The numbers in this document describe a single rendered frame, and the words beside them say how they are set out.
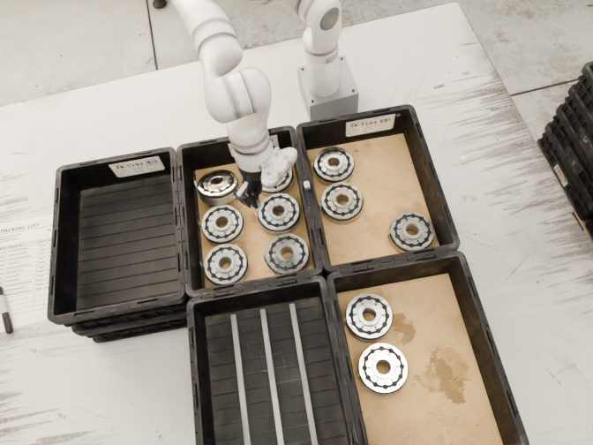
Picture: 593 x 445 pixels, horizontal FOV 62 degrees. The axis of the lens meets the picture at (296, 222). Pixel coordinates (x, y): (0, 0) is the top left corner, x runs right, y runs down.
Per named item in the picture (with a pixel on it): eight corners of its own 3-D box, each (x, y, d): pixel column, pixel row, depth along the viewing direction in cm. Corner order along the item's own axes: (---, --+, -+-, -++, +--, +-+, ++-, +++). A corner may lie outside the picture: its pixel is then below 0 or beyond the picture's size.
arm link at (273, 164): (271, 192, 89) (266, 174, 84) (223, 163, 93) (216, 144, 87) (300, 156, 92) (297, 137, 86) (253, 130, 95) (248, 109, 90)
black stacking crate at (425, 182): (298, 151, 133) (295, 125, 123) (406, 131, 133) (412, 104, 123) (326, 290, 115) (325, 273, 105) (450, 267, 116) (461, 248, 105)
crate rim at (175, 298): (60, 171, 124) (56, 166, 122) (177, 150, 124) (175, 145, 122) (51, 326, 106) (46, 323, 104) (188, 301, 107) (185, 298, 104)
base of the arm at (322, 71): (304, 78, 146) (298, 35, 131) (332, 67, 147) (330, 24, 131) (314, 101, 143) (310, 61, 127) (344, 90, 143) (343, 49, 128)
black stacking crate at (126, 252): (78, 191, 132) (57, 168, 122) (187, 171, 133) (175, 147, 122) (73, 335, 115) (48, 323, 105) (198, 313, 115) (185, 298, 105)
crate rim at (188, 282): (177, 150, 124) (175, 145, 122) (295, 129, 124) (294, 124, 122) (188, 301, 107) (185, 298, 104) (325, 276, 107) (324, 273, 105)
